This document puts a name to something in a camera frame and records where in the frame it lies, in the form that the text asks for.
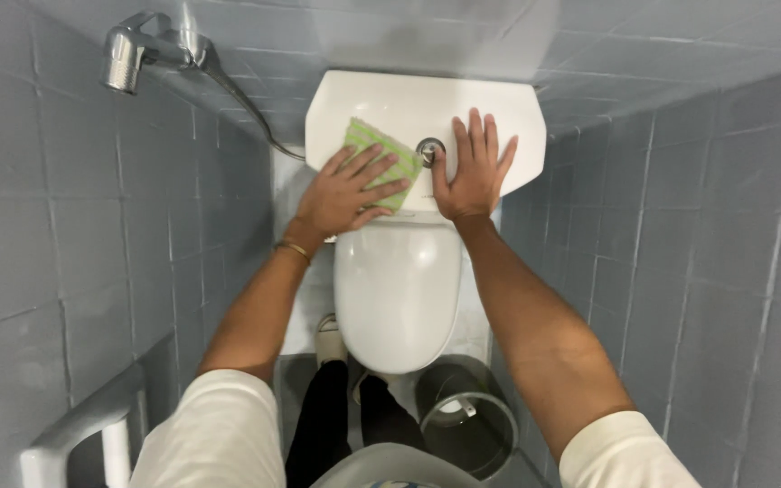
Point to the person's left hand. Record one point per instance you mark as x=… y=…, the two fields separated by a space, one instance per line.
x=336 y=200

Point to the person's right hand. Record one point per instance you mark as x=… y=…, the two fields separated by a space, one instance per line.
x=475 y=183

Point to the green striped cleaning cloth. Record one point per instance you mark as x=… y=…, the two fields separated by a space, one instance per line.
x=363 y=135

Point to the chrome flush button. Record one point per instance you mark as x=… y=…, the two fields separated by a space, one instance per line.
x=429 y=151

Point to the white toilet seat lid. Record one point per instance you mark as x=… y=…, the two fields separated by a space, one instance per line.
x=396 y=291

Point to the white toilet tank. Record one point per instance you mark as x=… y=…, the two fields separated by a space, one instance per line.
x=390 y=101

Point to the person's white shoe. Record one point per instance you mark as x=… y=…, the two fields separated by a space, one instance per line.
x=329 y=339

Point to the person's black trousers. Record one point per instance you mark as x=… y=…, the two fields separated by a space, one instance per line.
x=336 y=427

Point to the grey plastic bucket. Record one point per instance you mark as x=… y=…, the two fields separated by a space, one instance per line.
x=468 y=420

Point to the chrome bidet sprayer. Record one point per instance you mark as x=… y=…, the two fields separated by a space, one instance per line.
x=134 y=55

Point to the person's white shirt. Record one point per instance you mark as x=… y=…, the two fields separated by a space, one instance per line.
x=214 y=434

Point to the white grab rail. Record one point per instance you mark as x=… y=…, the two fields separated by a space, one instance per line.
x=78 y=434

